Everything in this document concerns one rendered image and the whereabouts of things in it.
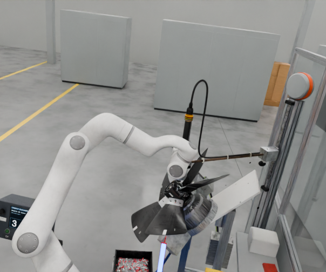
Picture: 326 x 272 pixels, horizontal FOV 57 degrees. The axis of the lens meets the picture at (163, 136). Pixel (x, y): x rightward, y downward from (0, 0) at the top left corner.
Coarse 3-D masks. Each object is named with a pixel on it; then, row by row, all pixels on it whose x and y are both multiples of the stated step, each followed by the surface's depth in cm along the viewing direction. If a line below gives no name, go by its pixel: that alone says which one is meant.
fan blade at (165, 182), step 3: (165, 177) 211; (165, 180) 207; (168, 180) 199; (162, 183) 213; (165, 183) 205; (168, 183) 197; (162, 186) 210; (165, 186) 203; (162, 189) 209; (162, 192) 208; (159, 195) 213; (162, 195) 207; (159, 198) 212
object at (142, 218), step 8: (144, 208) 187; (152, 208) 184; (160, 208) 181; (136, 216) 188; (144, 216) 184; (152, 216) 181; (136, 224) 185; (144, 224) 181; (136, 232) 181; (144, 232) 179; (144, 240) 176
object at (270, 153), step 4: (260, 148) 188; (264, 148) 186; (268, 148) 187; (272, 148) 187; (276, 148) 187; (260, 152) 188; (264, 152) 185; (268, 152) 182; (272, 152) 184; (276, 152) 185; (260, 156) 188; (264, 156) 185; (268, 156) 184; (272, 156) 185; (276, 156) 187; (264, 160) 185; (268, 160) 185; (272, 160) 187
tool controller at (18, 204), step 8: (0, 200) 144; (8, 200) 146; (16, 200) 147; (24, 200) 149; (32, 200) 150; (0, 208) 145; (8, 208) 144; (16, 208) 143; (24, 208) 143; (0, 216) 145; (8, 216) 144; (16, 216) 144; (24, 216) 143; (0, 224) 145; (8, 224) 145; (0, 232) 146
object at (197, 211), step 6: (198, 198) 179; (204, 198) 180; (192, 204) 176; (198, 204) 175; (204, 204) 176; (210, 204) 180; (186, 210) 176; (192, 210) 173; (198, 210) 172; (204, 210) 175; (186, 216) 174; (192, 216) 173; (198, 216) 173; (204, 216) 173; (186, 222) 174; (192, 222) 173; (198, 222) 172
